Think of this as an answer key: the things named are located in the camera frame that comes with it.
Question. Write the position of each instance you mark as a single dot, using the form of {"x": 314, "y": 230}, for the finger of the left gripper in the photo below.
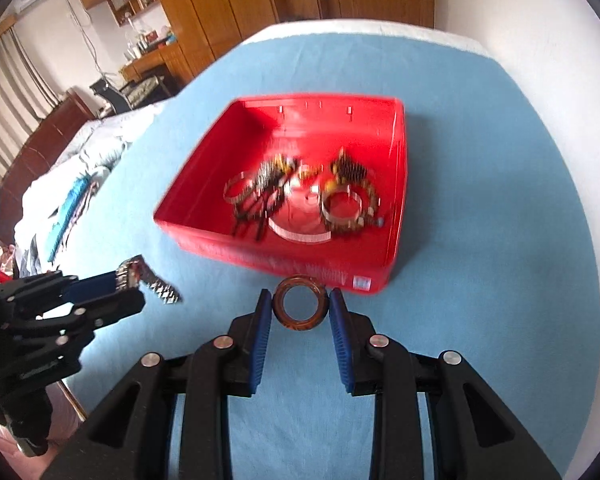
{"x": 90, "y": 282}
{"x": 92, "y": 308}

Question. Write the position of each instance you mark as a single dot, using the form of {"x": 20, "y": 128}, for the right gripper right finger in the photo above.
{"x": 474, "y": 435}

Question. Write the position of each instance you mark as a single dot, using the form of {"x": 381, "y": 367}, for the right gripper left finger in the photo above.
{"x": 128, "y": 435}

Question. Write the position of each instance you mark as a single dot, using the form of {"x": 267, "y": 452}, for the silver metal wristwatch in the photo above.
{"x": 135, "y": 271}

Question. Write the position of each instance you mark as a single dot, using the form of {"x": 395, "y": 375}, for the large silver bangle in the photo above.
{"x": 240, "y": 188}

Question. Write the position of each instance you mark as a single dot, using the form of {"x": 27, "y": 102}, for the small silver bangle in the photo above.
{"x": 341, "y": 206}

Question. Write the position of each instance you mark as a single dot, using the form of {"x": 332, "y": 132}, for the gold pendant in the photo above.
{"x": 308, "y": 173}

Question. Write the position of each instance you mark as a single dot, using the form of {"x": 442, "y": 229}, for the bed with piled bedding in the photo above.
{"x": 57, "y": 174}

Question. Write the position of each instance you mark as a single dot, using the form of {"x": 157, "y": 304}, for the blue table cloth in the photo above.
{"x": 496, "y": 259}

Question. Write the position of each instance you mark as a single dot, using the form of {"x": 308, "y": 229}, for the beige window curtain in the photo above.
{"x": 26, "y": 99}

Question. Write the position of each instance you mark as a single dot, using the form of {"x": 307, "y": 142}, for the black office chair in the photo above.
{"x": 133, "y": 95}

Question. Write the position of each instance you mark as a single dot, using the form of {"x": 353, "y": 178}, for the wooden desk with shelves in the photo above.
{"x": 149, "y": 49}

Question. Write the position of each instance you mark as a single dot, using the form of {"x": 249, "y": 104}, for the red tin box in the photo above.
{"x": 307, "y": 183}

